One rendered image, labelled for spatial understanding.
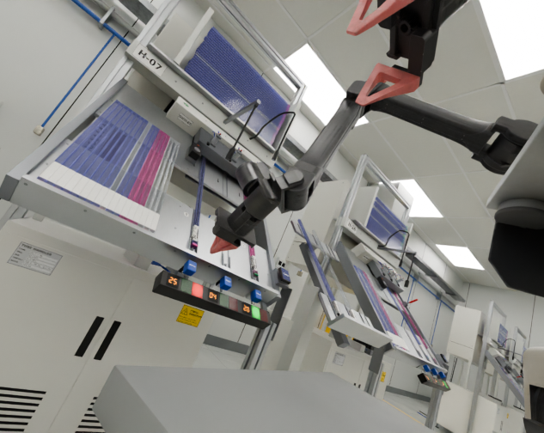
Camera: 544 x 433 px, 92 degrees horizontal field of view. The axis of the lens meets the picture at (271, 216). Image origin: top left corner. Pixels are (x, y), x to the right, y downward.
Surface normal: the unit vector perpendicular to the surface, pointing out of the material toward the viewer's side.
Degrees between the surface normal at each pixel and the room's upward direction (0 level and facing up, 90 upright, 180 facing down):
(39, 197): 135
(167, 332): 90
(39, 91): 90
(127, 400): 90
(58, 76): 90
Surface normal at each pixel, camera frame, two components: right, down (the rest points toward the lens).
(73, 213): 0.14, 0.64
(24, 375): 0.58, 0.02
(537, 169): -0.39, 0.88
